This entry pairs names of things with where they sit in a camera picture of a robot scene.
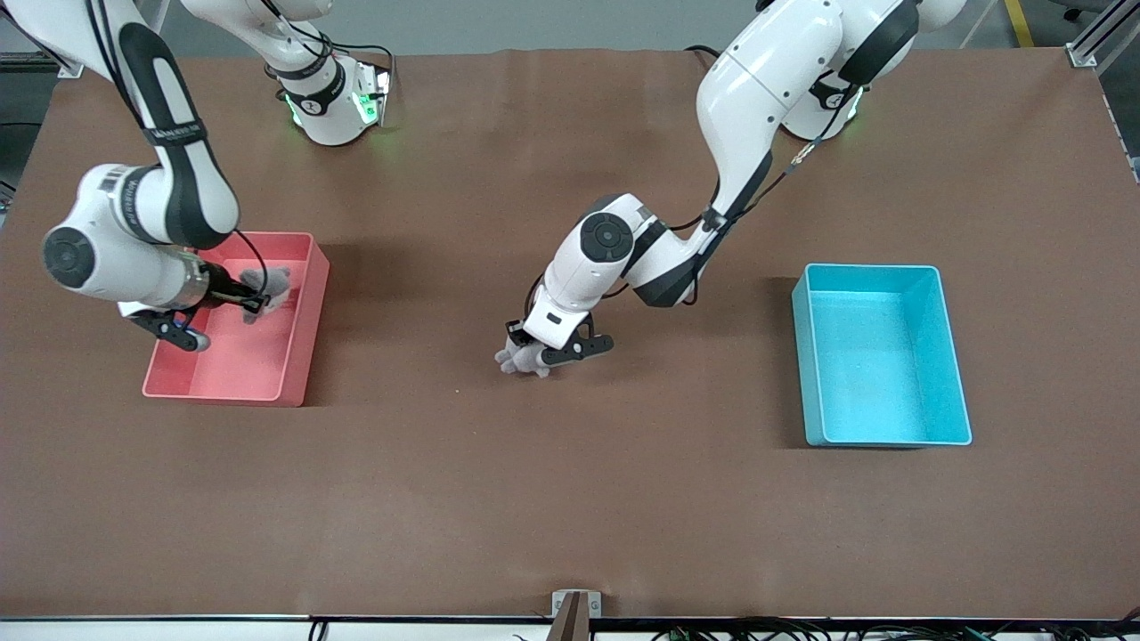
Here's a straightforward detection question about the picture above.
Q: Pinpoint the grey plush toy with keyring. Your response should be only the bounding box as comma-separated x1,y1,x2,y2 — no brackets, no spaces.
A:
494,341,555,379

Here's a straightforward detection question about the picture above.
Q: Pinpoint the pink plastic box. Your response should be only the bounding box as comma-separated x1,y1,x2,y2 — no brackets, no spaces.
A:
142,230,330,408

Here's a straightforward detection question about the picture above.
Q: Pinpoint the blue plastic box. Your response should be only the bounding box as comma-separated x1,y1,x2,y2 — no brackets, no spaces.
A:
791,263,973,448

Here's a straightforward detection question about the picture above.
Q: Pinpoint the brown table cover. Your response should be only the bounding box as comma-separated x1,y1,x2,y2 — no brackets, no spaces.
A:
0,45,1140,620

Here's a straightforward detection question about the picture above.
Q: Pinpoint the grey metal clamp bracket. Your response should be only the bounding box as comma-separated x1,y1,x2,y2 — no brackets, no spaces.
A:
551,589,603,619

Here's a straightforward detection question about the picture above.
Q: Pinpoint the aluminium frame rail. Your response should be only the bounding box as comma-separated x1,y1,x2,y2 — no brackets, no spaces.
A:
1067,0,1140,69
0,49,87,79

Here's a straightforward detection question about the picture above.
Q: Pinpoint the brown post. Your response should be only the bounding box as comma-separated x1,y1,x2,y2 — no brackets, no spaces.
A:
550,592,591,641

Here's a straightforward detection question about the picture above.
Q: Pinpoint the silver base connector bracket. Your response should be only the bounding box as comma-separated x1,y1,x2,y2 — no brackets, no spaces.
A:
352,61,393,127

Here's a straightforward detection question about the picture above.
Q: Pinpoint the black right arm base cable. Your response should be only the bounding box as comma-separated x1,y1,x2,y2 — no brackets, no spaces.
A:
330,40,395,90

